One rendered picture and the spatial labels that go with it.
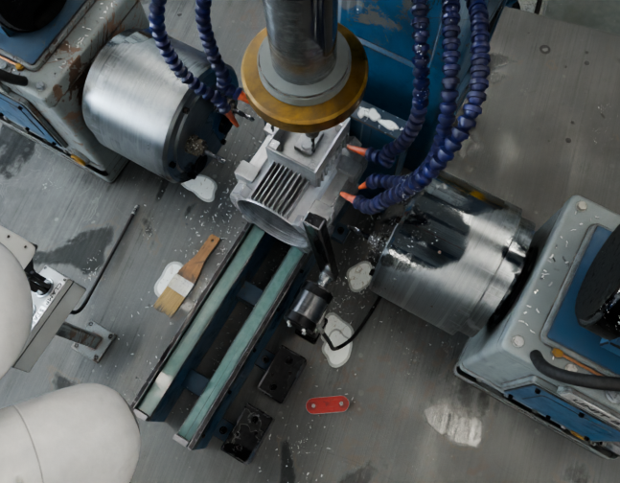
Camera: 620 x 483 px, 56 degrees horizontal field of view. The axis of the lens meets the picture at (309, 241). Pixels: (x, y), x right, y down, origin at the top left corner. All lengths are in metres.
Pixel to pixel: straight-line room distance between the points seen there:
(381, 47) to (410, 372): 0.64
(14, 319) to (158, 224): 0.83
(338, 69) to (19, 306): 0.50
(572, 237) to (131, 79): 0.78
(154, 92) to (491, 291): 0.66
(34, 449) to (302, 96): 0.52
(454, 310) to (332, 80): 0.42
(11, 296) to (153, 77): 0.61
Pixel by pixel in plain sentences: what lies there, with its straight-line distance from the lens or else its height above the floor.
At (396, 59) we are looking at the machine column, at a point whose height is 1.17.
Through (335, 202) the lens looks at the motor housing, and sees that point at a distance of 1.08.
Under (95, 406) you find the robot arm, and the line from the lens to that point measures 0.61.
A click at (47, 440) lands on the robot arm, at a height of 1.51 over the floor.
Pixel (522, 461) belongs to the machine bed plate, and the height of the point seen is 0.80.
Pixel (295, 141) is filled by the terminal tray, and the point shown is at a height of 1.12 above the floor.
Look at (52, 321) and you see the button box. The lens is 1.11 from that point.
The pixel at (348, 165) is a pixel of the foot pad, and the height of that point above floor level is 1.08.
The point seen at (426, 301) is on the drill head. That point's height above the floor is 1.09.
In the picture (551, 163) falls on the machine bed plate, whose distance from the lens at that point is 1.47.
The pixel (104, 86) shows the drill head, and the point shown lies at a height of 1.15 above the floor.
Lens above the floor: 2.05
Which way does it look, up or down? 72 degrees down
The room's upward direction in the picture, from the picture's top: 5 degrees counter-clockwise
